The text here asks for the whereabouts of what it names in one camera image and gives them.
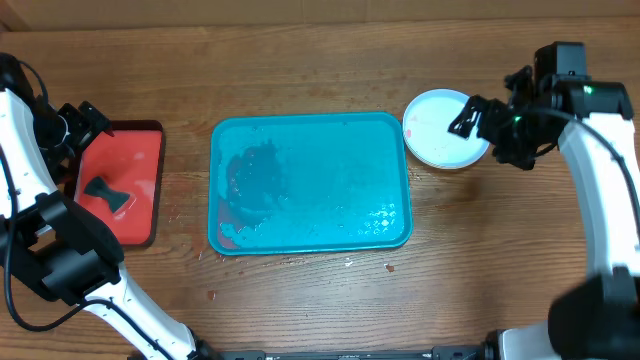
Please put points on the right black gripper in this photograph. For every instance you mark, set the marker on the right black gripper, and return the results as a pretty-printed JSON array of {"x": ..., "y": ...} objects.
[{"x": 490, "y": 117}]

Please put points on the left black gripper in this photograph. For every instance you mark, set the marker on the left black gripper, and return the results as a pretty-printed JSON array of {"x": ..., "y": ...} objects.
[{"x": 90, "y": 123}]

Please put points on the light blue plate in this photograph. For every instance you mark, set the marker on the light blue plate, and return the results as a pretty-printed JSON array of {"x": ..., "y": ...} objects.
[{"x": 425, "y": 125}]

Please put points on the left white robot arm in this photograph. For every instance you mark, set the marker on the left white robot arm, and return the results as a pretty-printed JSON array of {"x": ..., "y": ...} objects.
[{"x": 54, "y": 246}]

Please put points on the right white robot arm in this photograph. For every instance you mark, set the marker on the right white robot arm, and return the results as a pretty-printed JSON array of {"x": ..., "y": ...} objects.
[{"x": 555, "y": 104}]

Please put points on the dark tray with red liquid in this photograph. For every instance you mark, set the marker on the dark tray with red liquid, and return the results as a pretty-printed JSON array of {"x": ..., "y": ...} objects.
[{"x": 131, "y": 161}]

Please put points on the teal plastic tray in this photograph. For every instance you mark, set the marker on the teal plastic tray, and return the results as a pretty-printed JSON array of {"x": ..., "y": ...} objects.
[{"x": 308, "y": 184}]

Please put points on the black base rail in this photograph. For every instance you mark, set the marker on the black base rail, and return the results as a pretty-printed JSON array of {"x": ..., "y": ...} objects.
[{"x": 445, "y": 352}]

